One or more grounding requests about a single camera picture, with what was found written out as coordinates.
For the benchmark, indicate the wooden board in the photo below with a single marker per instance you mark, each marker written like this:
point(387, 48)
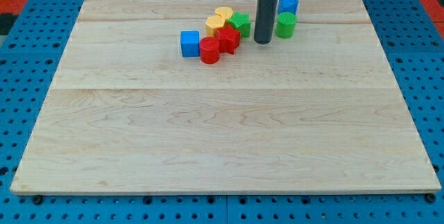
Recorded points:
point(126, 115)

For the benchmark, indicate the yellow heart block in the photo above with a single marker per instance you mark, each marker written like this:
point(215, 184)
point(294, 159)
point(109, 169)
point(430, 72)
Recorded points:
point(224, 12)

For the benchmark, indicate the yellow pentagon block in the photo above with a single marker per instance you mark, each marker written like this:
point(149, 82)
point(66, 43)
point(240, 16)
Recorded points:
point(213, 23)

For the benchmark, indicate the blue triangle block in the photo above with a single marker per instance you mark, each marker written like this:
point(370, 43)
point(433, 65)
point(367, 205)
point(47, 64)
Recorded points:
point(290, 6)

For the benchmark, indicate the red cylinder block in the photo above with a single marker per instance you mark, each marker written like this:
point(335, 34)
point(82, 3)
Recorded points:
point(209, 50)

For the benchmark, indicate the green star block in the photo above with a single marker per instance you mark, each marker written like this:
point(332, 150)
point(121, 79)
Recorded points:
point(241, 22)

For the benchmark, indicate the blue cube block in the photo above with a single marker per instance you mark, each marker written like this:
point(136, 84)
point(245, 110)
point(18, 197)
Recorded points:
point(189, 43)

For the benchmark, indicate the red star block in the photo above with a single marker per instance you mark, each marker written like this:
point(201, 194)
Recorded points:
point(229, 39)

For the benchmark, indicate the green cylinder block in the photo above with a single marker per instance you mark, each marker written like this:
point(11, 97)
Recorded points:
point(285, 25)

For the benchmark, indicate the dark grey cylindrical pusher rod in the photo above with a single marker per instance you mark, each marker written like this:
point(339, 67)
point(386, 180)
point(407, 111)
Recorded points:
point(264, 20)

